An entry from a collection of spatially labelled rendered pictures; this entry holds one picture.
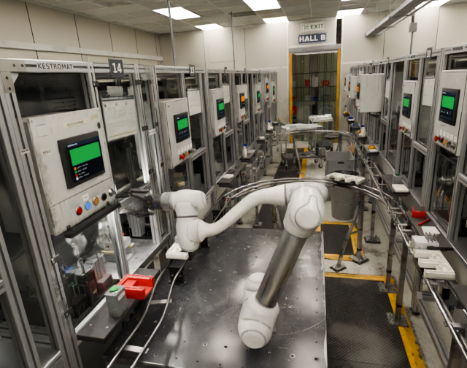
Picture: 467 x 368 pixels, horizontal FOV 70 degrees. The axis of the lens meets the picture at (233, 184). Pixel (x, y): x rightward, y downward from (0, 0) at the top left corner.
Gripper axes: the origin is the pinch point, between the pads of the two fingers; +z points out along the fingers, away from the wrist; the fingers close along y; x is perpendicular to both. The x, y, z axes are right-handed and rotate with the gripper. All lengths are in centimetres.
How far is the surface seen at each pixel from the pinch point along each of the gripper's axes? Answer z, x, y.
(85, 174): 5.5, 15.1, 22.2
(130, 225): 27, -49, -40
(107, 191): 6.5, 0.2, 7.1
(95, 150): 4.0, 4.3, 29.5
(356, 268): -147, -151, -158
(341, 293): -125, -107, -151
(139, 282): -1.6, 7.6, -42.4
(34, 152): 10, 33, 38
